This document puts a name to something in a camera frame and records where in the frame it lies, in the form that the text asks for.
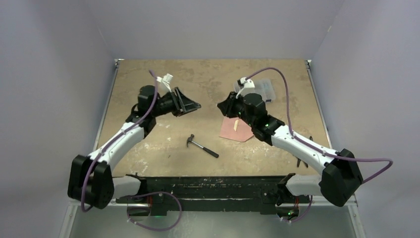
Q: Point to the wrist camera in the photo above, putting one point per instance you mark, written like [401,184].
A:
[246,86]
[164,82]

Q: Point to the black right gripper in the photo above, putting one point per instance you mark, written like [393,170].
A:
[227,106]

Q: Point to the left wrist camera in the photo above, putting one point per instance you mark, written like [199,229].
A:
[164,82]

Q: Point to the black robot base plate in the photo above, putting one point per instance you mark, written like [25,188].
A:
[214,194]

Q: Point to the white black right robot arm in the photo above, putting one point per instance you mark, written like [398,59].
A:
[338,174]

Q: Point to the clear plastic screw organizer box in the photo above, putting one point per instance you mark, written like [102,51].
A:
[263,87]

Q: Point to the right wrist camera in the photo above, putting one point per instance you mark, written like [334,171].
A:
[246,86]

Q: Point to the aluminium frame rail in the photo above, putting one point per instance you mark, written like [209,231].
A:
[91,181]

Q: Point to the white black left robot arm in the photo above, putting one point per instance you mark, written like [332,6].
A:
[91,181]

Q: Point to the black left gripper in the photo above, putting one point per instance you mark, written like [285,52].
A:
[182,104]

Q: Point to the black handled hammer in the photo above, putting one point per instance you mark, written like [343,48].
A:
[190,140]

